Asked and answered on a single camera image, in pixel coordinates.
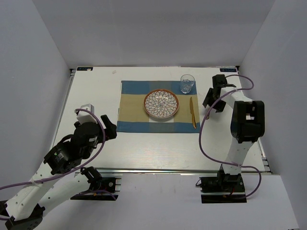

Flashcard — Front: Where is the gold knife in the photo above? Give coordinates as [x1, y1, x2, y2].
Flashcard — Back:
[189, 97, 197, 129]

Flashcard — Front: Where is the blue beige checked placemat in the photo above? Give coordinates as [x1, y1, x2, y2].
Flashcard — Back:
[117, 80, 200, 133]

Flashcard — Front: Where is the clear drinking glass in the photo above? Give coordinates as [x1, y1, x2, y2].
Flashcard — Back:
[180, 74, 195, 94]

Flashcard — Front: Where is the orange floral patterned plate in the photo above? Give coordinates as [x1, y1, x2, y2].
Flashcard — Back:
[143, 89, 179, 119]

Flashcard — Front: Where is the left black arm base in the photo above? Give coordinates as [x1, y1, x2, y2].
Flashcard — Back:
[70, 173, 121, 201]

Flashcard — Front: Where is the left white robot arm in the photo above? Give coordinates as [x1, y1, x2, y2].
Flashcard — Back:
[0, 111, 117, 230]

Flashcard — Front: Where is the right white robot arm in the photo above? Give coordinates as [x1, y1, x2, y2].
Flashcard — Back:
[203, 74, 265, 191]

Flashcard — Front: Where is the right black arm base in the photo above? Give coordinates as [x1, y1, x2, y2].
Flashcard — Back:
[195, 176, 247, 204]

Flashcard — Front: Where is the right blue corner label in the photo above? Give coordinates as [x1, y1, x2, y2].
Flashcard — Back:
[220, 68, 237, 72]

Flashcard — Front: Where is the blue corner label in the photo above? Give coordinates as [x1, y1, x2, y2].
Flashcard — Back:
[220, 68, 237, 72]
[76, 67, 93, 71]

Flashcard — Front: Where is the left blue corner label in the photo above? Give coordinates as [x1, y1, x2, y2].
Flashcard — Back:
[76, 67, 93, 71]

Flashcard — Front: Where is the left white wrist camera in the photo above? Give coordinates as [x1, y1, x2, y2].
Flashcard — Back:
[74, 103, 97, 125]

